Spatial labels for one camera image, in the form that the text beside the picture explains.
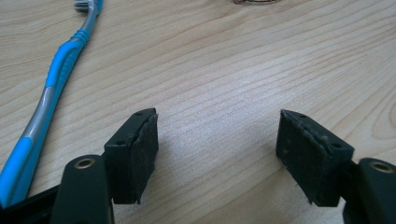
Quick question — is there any thin metal wire object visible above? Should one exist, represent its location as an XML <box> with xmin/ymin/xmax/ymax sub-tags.
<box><xmin>233</xmin><ymin>0</ymin><xmax>283</xmax><ymax>6</ymax></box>

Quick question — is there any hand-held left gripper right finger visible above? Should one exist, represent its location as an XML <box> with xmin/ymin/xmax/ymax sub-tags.
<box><xmin>275</xmin><ymin>108</ymin><xmax>356</xmax><ymax>208</ymax></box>

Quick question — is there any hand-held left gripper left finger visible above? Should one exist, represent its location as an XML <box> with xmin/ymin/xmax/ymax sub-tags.
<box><xmin>103</xmin><ymin>107</ymin><xmax>160</xmax><ymax>205</ymax></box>

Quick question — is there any blue and grey toothbrush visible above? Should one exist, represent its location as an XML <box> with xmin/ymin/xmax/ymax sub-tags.
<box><xmin>0</xmin><ymin>0</ymin><xmax>104</xmax><ymax>209</ymax></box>

